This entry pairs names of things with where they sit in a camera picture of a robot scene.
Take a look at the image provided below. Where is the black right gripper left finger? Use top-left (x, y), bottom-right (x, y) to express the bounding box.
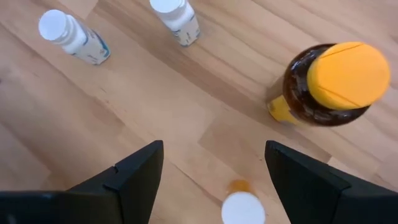
top-left (0, 139), bottom-right (165, 224)

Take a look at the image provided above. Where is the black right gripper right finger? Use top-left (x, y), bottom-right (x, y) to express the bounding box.
top-left (264, 139), bottom-right (398, 224)

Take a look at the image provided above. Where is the orange bottle white cap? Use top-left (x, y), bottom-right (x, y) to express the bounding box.
top-left (221, 179), bottom-right (266, 224)

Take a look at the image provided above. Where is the white medicine bottle blue label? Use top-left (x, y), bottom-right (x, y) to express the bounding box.
top-left (149, 0), bottom-right (201, 48)

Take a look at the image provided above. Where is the brown bottle yellow cap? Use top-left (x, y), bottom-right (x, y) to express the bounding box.
top-left (267, 41), bottom-right (392, 128)

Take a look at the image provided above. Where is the white small cup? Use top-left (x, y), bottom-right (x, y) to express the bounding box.
top-left (37, 9), bottom-right (111, 66)

